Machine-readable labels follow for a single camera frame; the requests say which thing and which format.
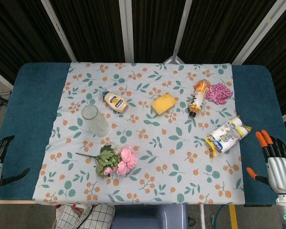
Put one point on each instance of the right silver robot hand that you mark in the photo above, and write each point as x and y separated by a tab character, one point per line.
280	170

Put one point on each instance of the pink flower bouquet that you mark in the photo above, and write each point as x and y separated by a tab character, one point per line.
119	161

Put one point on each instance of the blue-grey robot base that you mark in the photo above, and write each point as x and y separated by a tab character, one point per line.
149	217

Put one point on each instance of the clear glass vase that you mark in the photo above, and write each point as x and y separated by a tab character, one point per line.
95	120

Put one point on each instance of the paper towel roll pack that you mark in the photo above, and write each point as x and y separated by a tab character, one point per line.
227	137

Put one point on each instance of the blue table mat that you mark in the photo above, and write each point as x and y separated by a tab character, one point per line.
35	114

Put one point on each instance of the checkered white bag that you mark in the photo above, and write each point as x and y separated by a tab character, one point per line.
85	215

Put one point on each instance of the orange juice bottle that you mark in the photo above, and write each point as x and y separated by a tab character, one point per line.
199	96

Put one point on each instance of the yellow sponge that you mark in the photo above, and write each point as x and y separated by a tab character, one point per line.
164	104

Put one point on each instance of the mayonnaise squeeze bottle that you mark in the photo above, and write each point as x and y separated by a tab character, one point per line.
115	101

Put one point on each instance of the floral tablecloth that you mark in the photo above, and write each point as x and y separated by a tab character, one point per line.
145	143

